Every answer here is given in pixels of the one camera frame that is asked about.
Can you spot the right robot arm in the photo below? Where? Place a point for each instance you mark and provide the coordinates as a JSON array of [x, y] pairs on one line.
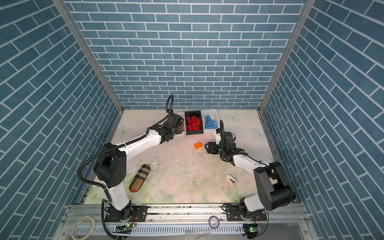
[[274, 190]]

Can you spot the long red lego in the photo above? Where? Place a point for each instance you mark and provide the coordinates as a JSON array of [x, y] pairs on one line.
[[194, 120]]

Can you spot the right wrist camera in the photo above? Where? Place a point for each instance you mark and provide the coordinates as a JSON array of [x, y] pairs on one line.
[[218, 138]]

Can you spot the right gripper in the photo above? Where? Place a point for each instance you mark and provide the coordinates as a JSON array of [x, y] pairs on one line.
[[212, 146]]

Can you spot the striped brown cylinder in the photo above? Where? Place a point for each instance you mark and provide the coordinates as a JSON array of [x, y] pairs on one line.
[[140, 178]]

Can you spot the white pink small device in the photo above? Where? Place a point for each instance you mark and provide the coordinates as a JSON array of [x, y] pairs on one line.
[[231, 180]]

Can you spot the tape roll on rail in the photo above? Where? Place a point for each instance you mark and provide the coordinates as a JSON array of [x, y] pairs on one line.
[[83, 228]]

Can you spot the red lego diagonal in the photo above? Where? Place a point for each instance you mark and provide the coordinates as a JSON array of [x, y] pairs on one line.
[[198, 122]]

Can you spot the white right bin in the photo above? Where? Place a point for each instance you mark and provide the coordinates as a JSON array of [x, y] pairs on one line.
[[214, 116]]

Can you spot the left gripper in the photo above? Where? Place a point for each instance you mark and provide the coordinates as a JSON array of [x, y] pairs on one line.
[[179, 128]]

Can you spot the aluminium rail frame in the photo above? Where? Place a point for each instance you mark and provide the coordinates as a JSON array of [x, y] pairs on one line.
[[177, 219]]

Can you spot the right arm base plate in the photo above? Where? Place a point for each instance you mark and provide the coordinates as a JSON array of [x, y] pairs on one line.
[[237, 212]]

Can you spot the blue lego bottom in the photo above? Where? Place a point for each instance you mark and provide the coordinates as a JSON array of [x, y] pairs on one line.
[[214, 124]]

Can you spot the white bin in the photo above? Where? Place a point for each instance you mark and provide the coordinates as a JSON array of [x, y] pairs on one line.
[[214, 116], [181, 129]]

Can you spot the blue lego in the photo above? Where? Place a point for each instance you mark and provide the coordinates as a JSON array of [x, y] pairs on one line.
[[209, 126], [214, 124], [208, 119]]

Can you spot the small orange lego square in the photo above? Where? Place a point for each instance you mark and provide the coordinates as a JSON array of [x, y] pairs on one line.
[[198, 145]]

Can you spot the white left bin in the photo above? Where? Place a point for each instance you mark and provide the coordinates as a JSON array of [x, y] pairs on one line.
[[181, 129]]

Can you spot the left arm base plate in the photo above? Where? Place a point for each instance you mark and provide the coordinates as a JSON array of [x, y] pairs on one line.
[[128, 214]]

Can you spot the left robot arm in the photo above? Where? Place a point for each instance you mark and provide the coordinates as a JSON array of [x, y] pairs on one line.
[[111, 165]]

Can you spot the black middle bin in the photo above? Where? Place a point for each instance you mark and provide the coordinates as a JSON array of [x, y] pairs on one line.
[[191, 114]]

